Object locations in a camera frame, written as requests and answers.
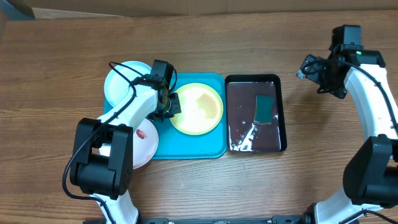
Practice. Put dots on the pink plate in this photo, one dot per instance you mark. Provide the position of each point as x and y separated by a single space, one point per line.
145 143

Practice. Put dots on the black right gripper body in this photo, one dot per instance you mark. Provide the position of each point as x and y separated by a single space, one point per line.
331 84

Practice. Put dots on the green scouring sponge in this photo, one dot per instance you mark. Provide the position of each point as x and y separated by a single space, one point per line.
263 109

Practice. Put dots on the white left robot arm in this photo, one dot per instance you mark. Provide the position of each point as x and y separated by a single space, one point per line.
100 168

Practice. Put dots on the teal plastic tray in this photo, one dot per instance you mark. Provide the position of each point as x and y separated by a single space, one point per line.
174 144

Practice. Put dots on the cardboard backdrop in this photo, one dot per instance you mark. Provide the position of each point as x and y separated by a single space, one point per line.
18 10

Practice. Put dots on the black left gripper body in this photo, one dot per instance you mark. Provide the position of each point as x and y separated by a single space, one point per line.
167 111

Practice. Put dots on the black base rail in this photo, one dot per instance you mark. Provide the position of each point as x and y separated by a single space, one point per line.
278 219

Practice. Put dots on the black water tray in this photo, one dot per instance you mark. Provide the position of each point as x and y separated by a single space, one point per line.
244 135

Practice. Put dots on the yellow plate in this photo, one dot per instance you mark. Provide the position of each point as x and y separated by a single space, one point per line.
201 109

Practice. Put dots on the light blue plate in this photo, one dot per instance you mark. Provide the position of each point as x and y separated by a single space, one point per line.
116 87

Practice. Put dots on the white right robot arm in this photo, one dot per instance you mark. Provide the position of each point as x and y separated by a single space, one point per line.
369 182

